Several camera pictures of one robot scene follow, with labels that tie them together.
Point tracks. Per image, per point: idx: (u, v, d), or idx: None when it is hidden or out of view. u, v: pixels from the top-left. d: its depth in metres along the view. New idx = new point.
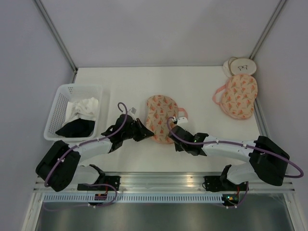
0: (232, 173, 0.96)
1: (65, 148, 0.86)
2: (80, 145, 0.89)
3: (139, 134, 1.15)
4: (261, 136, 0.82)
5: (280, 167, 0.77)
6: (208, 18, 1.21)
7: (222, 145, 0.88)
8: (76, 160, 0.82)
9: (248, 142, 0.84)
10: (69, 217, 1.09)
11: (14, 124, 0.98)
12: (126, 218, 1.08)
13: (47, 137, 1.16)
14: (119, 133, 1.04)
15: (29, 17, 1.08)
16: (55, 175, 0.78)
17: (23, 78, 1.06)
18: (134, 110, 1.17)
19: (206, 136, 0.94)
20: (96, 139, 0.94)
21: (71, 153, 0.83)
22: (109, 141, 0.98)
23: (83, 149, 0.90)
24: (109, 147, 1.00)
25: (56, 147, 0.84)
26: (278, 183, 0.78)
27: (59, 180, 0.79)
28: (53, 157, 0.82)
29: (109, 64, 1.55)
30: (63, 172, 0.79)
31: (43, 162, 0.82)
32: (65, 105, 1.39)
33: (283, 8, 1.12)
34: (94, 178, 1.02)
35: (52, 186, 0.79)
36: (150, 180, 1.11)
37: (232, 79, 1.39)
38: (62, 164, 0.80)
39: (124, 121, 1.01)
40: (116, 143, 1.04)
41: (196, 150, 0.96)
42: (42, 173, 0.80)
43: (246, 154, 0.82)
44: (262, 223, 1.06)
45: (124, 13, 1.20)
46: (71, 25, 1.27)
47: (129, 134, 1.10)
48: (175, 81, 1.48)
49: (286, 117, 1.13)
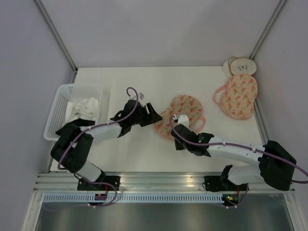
0: (233, 173, 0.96)
1: (77, 132, 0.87)
2: (91, 129, 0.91)
3: (146, 119, 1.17)
4: (271, 140, 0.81)
5: (288, 172, 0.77)
6: (208, 18, 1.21)
7: (228, 147, 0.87)
8: (89, 142, 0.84)
9: (257, 146, 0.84)
10: (69, 217, 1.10)
11: (14, 124, 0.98)
12: (126, 218, 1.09)
13: (47, 137, 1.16)
14: (128, 119, 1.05)
15: (28, 17, 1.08)
16: (70, 157, 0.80)
17: (22, 78, 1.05)
18: (142, 96, 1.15)
19: (211, 137, 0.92)
20: (106, 123, 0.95)
21: (83, 135, 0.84)
22: (119, 125, 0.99)
23: (95, 133, 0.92)
24: (119, 132, 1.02)
25: (68, 130, 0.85)
26: (286, 187, 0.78)
27: (75, 160, 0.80)
28: (66, 139, 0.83)
29: (109, 64, 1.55)
30: (78, 153, 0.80)
31: (57, 145, 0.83)
32: (65, 105, 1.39)
33: (284, 8, 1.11)
34: (96, 175, 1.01)
35: (67, 168, 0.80)
36: (150, 180, 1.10)
37: (232, 79, 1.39)
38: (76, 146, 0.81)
39: (134, 107, 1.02)
40: (125, 127, 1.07)
41: (199, 150, 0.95)
42: (56, 157, 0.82)
43: (255, 158, 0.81)
44: (261, 223, 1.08)
45: (124, 13, 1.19)
46: (71, 25, 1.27)
47: (137, 119, 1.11)
48: (175, 81, 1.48)
49: (286, 117, 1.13)
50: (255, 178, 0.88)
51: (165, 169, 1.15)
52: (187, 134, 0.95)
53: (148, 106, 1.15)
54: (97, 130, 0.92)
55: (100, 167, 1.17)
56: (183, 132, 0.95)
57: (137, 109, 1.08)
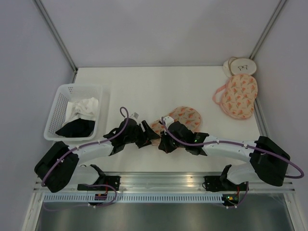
0: (232, 173, 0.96)
1: (64, 149, 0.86)
2: (80, 147, 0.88)
3: (142, 138, 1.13)
4: (262, 136, 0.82)
5: (281, 168, 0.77)
6: (208, 18, 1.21)
7: (223, 144, 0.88)
8: (75, 163, 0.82)
9: (248, 142, 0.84)
10: (69, 217, 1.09)
11: (14, 124, 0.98)
12: (126, 218, 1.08)
13: (47, 137, 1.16)
14: (121, 136, 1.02)
15: (28, 17, 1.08)
16: (52, 176, 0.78)
17: (23, 78, 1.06)
18: (135, 115, 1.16)
19: (206, 136, 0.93)
20: (96, 142, 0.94)
21: (70, 155, 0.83)
22: (110, 144, 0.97)
23: (83, 152, 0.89)
24: (111, 150, 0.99)
25: (56, 147, 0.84)
26: (279, 183, 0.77)
27: (57, 181, 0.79)
28: (52, 157, 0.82)
29: (109, 64, 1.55)
30: (60, 174, 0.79)
31: (42, 162, 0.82)
32: (65, 105, 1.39)
33: (284, 8, 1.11)
34: (93, 179, 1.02)
35: (48, 186, 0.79)
36: (150, 180, 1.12)
37: (232, 78, 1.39)
38: (60, 166, 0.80)
39: (125, 124, 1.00)
40: (118, 146, 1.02)
41: (196, 149, 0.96)
42: (39, 173, 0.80)
43: (247, 154, 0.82)
44: (262, 223, 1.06)
45: (124, 13, 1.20)
46: (71, 25, 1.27)
47: (132, 138, 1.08)
48: (175, 81, 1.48)
49: (286, 116, 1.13)
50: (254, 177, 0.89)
51: (165, 169, 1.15)
52: (185, 133, 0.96)
53: (143, 123, 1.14)
54: (86, 148, 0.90)
55: (100, 167, 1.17)
56: (181, 131, 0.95)
57: (131, 127, 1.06)
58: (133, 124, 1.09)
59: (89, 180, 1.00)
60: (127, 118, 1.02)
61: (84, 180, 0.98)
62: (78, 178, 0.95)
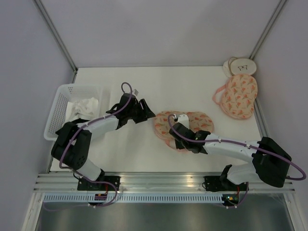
0: (233, 172, 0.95)
1: (74, 129, 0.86)
2: (88, 124, 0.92)
3: (141, 115, 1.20)
4: (265, 137, 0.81)
5: (282, 169, 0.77)
6: (208, 18, 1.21)
7: (224, 143, 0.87)
8: (88, 138, 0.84)
9: (251, 142, 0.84)
10: (69, 217, 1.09)
11: (14, 124, 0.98)
12: (126, 218, 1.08)
13: (47, 137, 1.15)
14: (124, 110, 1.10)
15: (28, 16, 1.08)
16: (71, 155, 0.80)
17: (23, 78, 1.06)
18: (135, 93, 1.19)
19: (208, 134, 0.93)
20: (102, 118, 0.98)
21: (82, 132, 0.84)
22: (115, 118, 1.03)
23: (92, 128, 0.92)
24: (117, 123, 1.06)
25: (66, 127, 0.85)
26: (279, 185, 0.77)
27: (77, 158, 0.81)
28: (65, 138, 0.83)
29: (109, 64, 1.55)
30: (78, 151, 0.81)
31: (57, 145, 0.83)
32: (65, 105, 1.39)
33: (284, 8, 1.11)
34: (96, 175, 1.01)
35: (69, 165, 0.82)
36: (150, 180, 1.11)
37: (232, 79, 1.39)
38: (75, 144, 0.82)
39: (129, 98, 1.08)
40: (122, 119, 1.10)
41: (196, 147, 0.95)
42: (57, 155, 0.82)
43: (249, 154, 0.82)
44: (262, 223, 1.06)
45: (124, 14, 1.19)
46: (71, 25, 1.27)
47: (132, 113, 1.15)
48: (175, 81, 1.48)
49: (286, 116, 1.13)
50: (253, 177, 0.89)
51: (165, 169, 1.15)
52: (185, 132, 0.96)
53: (142, 102, 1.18)
54: (95, 125, 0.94)
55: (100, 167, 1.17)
56: (180, 130, 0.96)
57: (132, 102, 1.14)
58: (134, 99, 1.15)
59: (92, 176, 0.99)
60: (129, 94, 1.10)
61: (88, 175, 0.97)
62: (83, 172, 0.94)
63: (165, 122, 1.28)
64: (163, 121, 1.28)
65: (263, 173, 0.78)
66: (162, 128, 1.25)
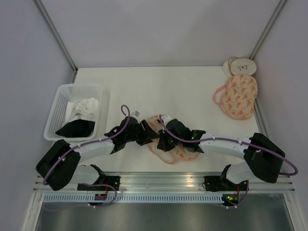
0: (230, 172, 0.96)
1: (66, 148, 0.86)
2: (81, 146, 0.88)
3: (143, 137, 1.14)
4: (257, 133, 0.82)
5: (275, 164, 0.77)
6: (208, 19, 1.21)
7: (218, 141, 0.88)
8: (76, 161, 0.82)
9: (244, 139, 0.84)
10: (69, 217, 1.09)
11: (14, 124, 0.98)
12: (126, 218, 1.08)
13: (47, 137, 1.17)
14: (121, 134, 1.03)
15: (28, 17, 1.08)
16: (54, 174, 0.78)
17: (22, 78, 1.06)
18: (137, 113, 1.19)
19: (203, 134, 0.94)
20: (97, 140, 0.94)
21: (71, 153, 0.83)
22: (111, 142, 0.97)
23: (84, 150, 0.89)
24: (111, 148, 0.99)
25: (57, 145, 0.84)
26: (274, 180, 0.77)
27: (58, 179, 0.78)
28: (53, 156, 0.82)
29: (109, 64, 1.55)
30: (62, 172, 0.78)
31: (44, 160, 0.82)
32: (65, 105, 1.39)
33: (284, 8, 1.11)
34: (93, 179, 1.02)
35: (50, 185, 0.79)
36: (150, 180, 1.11)
37: (232, 79, 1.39)
38: (61, 164, 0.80)
39: (127, 121, 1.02)
40: (118, 145, 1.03)
41: (192, 147, 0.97)
42: (41, 172, 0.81)
43: (241, 150, 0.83)
44: (262, 223, 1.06)
45: (124, 14, 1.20)
46: (71, 25, 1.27)
47: (133, 136, 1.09)
48: (175, 81, 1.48)
49: (286, 116, 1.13)
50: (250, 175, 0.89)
51: (165, 169, 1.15)
52: (182, 131, 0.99)
53: (143, 122, 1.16)
54: (88, 147, 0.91)
55: (100, 167, 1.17)
56: (178, 128, 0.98)
57: (133, 125, 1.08)
58: (134, 122, 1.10)
59: (89, 180, 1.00)
60: (128, 116, 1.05)
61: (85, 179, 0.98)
62: (78, 178, 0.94)
63: (158, 125, 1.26)
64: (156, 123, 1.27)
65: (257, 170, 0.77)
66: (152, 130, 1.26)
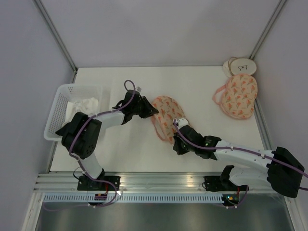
0: (235, 174, 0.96)
1: (84, 119, 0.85)
2: (98, 115, 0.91)
3: (146, 110, 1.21)
4: (280, 147, 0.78)
5: (296, 179, 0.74)
6: (208, 18, 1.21)
7: (237, 151, 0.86)
8: (98, 127, 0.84)
9: (266, 152, 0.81)
10: (69, 217, 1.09)
11: (14, 124, 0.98)
12: (126, 218, 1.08)
13: (47, 137, 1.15)
14: (129, 107, 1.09)
15: (28, 17, 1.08)
16: (82, 143, 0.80)
17: (22, 79, 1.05)
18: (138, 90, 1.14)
19: (218, 141, 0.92)
20: (110, 111, 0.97)
21: (92, 121, 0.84)
22: (121, 113, 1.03)
23: (102, 119, 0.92)
24: (122, 119, 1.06)
25: (76, 117, 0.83)
26: (293, 195, 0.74)
27: (86, 147, 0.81)
28: (76, 127, 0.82)
29: (110, 64, 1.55)
30: (88, 140, 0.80)
31: (67, 133, 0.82)
32: (65, 105, 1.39)
33: (284, 8, 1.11)
34: (97, 173, 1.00)
35: (79, 154, 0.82)
36: (150, 179, 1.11)
37: (232, 79, 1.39)
38: (87, 132, 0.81)
39: (133, 95, 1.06)
40: (128, 115, 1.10)
41: (206, 154, 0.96)
42: (67, 144, 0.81)
43: (263, 165, 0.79)
44: (262, 223, 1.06)
45: (124, 13, 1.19)
46: (71, 25, 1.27)
47: (137, 109, 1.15)
48: (175, 81, 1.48)
49: (287, 116, 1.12)
50: (257, 181, 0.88)
51: (165, 169, 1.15)
52: (194, 137, 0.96)
53: (144, 98, 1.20)
54: (104, 117, 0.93)
55: None
56: (190, 134, 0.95)
57: (136, 98, 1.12)
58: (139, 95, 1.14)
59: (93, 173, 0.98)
60: (133, 90, 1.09)
61: (90, 170, 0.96)
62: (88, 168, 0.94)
63: (165, 104, 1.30)
64: (164, 102, 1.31)
65: (276, 183, 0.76)
66: (159, 105, 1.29)
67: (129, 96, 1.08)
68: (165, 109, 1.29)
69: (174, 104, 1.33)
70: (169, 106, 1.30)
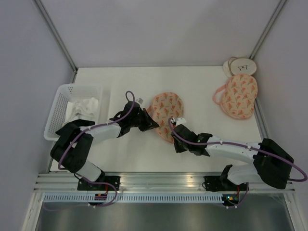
0: (234, 173, 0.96)
1: (77, 132, 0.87)
2: (91, 128, 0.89)
3: (145, 123, 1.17)
4: (266, 138, 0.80)
5: (284, 169, 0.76)
6: (208, 19, 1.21)
7: (225, 145, 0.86)
8: (89, 142, 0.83)
9: (253, 144, 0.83)
10: (69, 217, 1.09)
11: (14, 124, 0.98)
12: (126, 218, 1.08)
13: (47, 137, 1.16)
14: (126, 119, 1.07)
15: (28, 18, 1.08)
16: (70, 157, 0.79)
17: (22, 79, 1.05)
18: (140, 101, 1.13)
19: (210, 136, 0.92)
20: (105, 123, 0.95)
21: (83, 135, 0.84)
22: (118, 126, 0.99)
23: (95, 132, 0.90)
24: (118, 132, 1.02)
25: (69, 129, 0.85)
26: (282, 186, 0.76)
27: (74, 161, 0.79)
28: (67, 140, 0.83)
29: (110, 65, 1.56)
30: (77, 152, 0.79)
31: (57, 146, 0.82)
32: (65, 105, 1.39)
33: (284, 8, 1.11)
34: (95, 177, 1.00)
35: (67, 168, 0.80)
36: (150, 180, 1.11)
37: (232, 78, 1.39)
38: (76, 146, 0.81)
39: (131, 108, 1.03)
40: (124, 128, 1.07)
41: (198, 150, 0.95)
42: (55, 157, 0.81)
43: (250, 156, 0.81)
44: (261, 223, 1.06)
45: (124, 13, 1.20)
46: (71, 25, 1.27)
47: (136, 121, 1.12)
48: (175, 81, 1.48)
49: (287, 116, 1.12)
50: (254, 178, 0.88)
51: (165, 169, 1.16)
52: (187, 134, 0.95)
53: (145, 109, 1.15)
54: (97, 129, 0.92)
55: (100, 167, 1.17)
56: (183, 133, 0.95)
57: (135, 110, 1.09)
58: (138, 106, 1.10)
59: (91, 177, 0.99)
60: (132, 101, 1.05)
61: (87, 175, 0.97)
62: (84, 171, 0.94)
63: (167, 100, 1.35)
64: (168, 98, 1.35)
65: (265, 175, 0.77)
66: (160, 99, 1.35)
67: (127, 108, 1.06)
68: (165, 105, 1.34)
69: (178, 103, 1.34)
70: (171, 102, 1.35)
